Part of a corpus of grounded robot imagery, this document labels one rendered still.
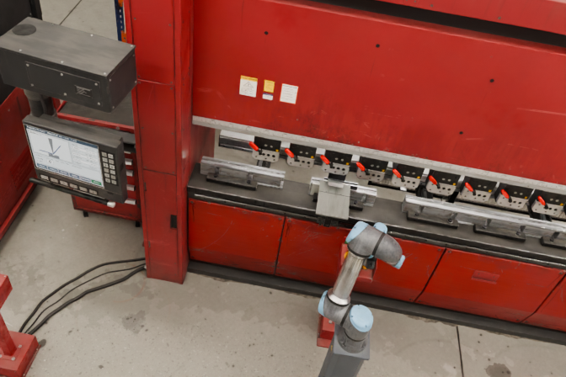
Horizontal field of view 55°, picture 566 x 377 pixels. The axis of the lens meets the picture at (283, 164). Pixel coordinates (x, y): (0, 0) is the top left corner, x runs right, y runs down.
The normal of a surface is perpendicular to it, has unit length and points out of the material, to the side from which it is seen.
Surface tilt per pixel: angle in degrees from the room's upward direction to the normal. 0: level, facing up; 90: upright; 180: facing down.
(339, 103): 90
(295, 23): 90
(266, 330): 0
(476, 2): 90
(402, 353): 0
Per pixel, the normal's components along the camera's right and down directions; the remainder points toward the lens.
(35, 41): 0.12, -0.72
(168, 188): -0.15, 0.67
